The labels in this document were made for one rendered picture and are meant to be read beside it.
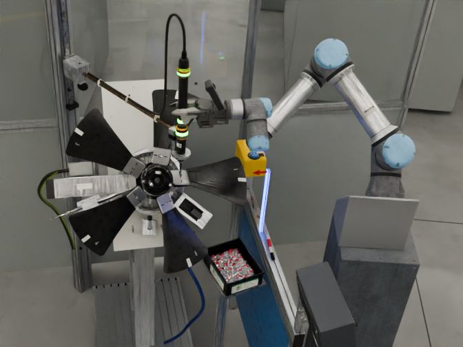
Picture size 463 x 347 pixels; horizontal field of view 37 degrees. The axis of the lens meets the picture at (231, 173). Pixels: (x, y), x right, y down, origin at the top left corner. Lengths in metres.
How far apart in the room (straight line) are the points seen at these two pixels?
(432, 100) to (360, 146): 1.84
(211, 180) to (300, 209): 1.33
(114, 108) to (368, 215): 1.10
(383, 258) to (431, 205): 1.99
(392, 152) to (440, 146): 2.77
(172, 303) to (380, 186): 1.49
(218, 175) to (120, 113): 0.50
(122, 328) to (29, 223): 0.72
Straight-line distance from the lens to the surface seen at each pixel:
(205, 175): 2.64
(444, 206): 4.68
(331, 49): 2.51
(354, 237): 2.67
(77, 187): 2.70
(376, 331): 2.98
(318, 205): 3.90
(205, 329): 3.63
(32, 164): 3.42
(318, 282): 2.20
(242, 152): 2.96
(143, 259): 3.01
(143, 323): 3.33
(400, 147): 2.49
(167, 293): 3.68
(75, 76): 2.87
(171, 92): 2.65
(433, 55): 5.29
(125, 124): 2.84
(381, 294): 2.81
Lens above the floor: 2.82
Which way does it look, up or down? 38 degrees down
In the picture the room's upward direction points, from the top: 5 degrees clockwise
